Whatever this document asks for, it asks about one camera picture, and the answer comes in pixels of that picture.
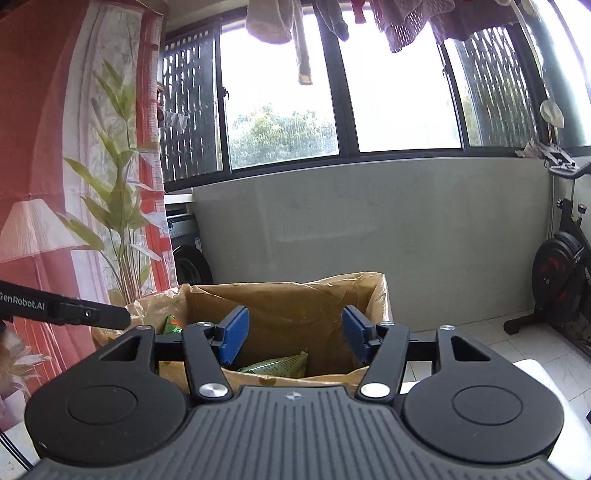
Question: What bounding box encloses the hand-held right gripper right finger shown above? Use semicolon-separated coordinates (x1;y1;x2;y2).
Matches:
342;305;492;402

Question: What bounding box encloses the small white hanging cloth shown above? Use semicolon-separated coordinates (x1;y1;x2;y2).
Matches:
159;108;188;136

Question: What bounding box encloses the black framed window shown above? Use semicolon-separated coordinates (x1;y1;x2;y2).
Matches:
161;0;591;195

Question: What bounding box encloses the rag on bike handlebar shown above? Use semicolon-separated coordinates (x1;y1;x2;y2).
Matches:
514;140;551;161

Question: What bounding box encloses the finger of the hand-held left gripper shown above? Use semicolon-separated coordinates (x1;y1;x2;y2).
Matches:
48;296;133;330

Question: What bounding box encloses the light green snack packet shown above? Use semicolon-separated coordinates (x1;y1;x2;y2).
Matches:
236;350;309;379

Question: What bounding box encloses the white cover on pole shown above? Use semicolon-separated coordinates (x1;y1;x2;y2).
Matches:
540;99;565;131

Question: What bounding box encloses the mauve knitted garment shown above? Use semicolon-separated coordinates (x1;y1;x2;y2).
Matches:
368;0;459;54

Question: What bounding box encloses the perforated metal window screen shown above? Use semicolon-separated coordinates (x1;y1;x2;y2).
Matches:
161;25;219;182
455;27;539;149

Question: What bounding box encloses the dark hanging cloth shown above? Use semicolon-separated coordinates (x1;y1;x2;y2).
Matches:
316;0;350;43

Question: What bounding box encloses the beige hanging cloth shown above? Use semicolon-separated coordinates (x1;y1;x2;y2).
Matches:
245;0;315;87

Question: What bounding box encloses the washing machine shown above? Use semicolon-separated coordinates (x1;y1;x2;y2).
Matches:
165;203;214;287

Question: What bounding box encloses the printed red curtain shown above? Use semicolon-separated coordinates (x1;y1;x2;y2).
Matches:
0;0;179;467

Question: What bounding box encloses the dark green pipe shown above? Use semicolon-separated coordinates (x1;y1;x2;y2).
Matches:
525;0;591;149

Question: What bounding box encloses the black exercise bike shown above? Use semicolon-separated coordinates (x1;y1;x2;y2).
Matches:
503;143;591;361

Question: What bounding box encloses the maroon hanging garment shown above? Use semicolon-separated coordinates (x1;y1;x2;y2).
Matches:
429;0;528;43

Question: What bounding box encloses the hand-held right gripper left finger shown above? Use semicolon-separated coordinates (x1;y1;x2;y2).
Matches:
99;305;251;402

